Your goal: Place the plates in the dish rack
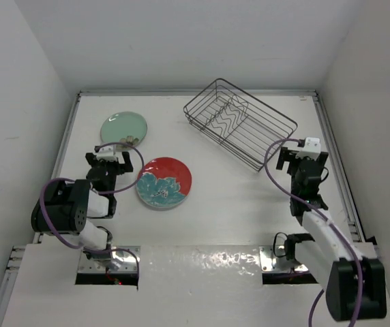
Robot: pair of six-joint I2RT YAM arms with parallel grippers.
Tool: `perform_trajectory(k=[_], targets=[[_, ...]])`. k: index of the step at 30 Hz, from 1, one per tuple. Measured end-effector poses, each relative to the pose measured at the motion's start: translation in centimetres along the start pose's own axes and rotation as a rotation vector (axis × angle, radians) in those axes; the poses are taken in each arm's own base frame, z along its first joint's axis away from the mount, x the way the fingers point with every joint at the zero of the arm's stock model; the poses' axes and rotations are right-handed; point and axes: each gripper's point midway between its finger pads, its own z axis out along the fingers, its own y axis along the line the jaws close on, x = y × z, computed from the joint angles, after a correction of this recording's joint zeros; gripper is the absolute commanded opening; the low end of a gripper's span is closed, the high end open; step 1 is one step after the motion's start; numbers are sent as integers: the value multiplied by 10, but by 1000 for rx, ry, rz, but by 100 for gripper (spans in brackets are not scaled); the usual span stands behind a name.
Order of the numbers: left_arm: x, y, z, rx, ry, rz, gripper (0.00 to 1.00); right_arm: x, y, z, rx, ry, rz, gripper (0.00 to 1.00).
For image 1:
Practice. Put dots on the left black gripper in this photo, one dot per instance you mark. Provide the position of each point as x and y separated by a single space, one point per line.
122 167

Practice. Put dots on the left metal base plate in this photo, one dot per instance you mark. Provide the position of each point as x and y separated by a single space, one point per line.
123 261

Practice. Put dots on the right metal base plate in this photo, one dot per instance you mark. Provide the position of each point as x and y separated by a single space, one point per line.
272 261

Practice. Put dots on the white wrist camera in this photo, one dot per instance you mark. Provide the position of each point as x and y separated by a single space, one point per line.
309 148
106 153

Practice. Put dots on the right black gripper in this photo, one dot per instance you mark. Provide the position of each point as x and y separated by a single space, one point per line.
288 155

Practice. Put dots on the black wire dish rack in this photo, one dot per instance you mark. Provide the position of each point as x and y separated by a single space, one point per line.
239 122

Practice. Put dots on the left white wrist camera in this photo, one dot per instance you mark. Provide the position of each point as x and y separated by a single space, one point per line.
106 153

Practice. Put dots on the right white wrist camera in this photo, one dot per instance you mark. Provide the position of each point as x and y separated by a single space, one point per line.
309 148

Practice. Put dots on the green floral plate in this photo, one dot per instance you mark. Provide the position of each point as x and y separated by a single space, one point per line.
126 127

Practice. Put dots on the metal base plate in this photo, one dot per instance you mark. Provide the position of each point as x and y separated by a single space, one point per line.
123 261
272 261

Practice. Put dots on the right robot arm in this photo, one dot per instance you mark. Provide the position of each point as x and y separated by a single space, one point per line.
352 283

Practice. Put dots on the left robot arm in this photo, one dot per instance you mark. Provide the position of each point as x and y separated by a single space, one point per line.
67 207

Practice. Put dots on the red blue floral plate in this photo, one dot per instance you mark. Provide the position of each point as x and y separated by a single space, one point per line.
164 183

